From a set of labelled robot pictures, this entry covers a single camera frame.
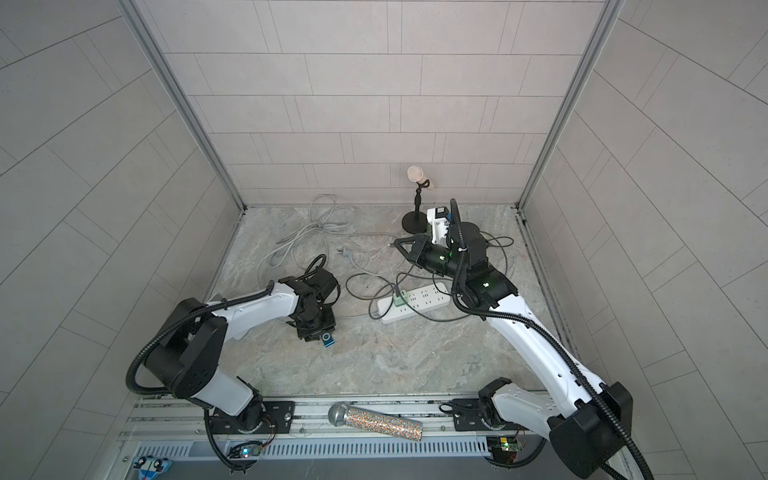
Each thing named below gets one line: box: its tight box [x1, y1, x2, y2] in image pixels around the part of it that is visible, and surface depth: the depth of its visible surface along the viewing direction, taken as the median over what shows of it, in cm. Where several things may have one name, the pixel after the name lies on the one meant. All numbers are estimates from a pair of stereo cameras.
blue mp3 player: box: [321, 332, 335, 348], surface depth 84 cm
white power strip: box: [377, 282, 451, 325], surface depth 90 cm
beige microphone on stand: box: [402, 166, 434, 235], surface depth 111 cm
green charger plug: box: [393, 290, 409, 307], surface depth 87 cm
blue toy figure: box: [132, 456, 172, 480], surface depth 65 cm
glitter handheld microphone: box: [327, 401, 424, 442], surface depth 69 cm
